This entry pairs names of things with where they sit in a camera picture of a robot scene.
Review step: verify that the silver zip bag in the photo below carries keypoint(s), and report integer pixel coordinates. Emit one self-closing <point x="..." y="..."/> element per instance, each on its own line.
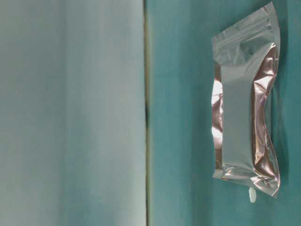
<point x="245" y="67"/>

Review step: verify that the white tape marker piece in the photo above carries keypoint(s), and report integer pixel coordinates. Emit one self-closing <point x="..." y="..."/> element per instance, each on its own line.
<point x="252" y="195"/>

